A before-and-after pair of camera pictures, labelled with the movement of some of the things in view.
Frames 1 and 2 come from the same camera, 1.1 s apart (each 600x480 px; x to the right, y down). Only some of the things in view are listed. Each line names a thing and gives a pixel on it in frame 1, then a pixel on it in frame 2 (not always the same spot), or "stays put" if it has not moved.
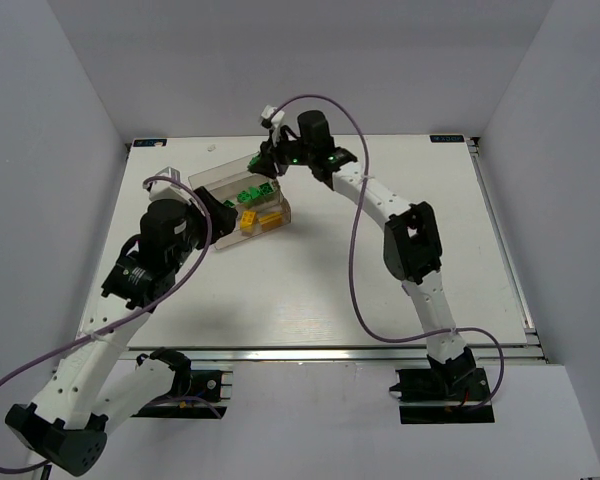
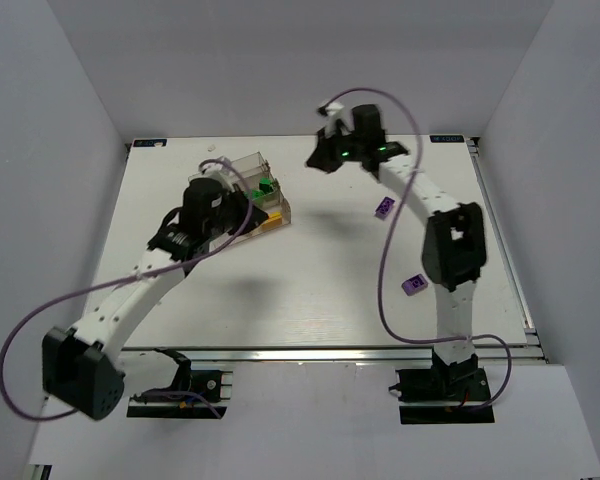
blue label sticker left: [149, 143] stays put
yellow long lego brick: [271, 221] stays put
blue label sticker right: [446, 138] stays put
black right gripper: [271, 153] -> [325, 154]
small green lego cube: [253, 162] -> [265, 185]
